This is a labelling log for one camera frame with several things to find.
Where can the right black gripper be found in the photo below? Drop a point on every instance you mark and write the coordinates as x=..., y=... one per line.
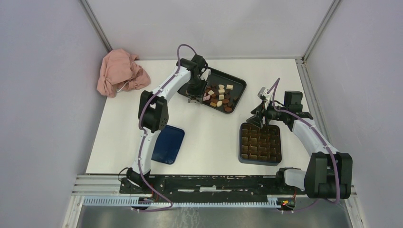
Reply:
x=257, y=119

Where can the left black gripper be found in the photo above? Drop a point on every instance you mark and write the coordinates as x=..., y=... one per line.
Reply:
x=199, y=93

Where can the pink cat paw tongs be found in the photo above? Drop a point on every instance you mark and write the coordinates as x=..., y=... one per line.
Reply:
x=206, y=97

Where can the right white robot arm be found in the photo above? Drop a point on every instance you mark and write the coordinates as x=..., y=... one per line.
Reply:
x=329, y=172

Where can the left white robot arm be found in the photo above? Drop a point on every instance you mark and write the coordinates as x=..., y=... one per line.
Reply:
x=153, y=117

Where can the black chocolate tray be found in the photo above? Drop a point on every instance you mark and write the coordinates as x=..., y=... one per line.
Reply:
x=220, y=96

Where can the blue chocolate box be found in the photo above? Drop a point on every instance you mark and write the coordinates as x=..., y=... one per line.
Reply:
x=260, y=146

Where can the blue tin lid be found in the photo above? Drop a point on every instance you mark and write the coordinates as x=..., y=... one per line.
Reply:
x=168, y=145

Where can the pink cloth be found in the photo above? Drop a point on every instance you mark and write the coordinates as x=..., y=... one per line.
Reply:
x=120, y=72

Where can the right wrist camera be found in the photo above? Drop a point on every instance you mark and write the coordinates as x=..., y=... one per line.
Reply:
x=265, y=94

